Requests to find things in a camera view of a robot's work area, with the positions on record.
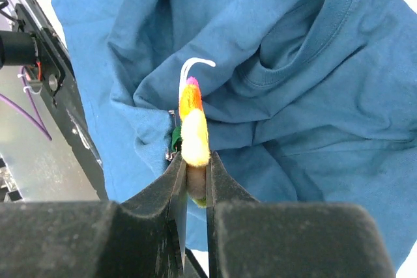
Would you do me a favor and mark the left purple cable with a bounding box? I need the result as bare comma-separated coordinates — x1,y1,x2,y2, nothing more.
0,66,53,141

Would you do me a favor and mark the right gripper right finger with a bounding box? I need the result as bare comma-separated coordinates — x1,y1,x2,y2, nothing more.
206,153,395,278

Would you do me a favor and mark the colourful plush flower brooch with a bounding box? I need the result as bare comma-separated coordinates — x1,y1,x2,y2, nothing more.
165,57,216,208

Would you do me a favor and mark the blue t-shirt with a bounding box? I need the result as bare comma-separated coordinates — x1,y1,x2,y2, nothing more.
52,0,416,268

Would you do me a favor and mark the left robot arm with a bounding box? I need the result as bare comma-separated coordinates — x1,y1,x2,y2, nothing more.
1,0,108,199

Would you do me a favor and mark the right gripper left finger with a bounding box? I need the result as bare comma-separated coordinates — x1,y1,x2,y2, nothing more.
1,156,187,277

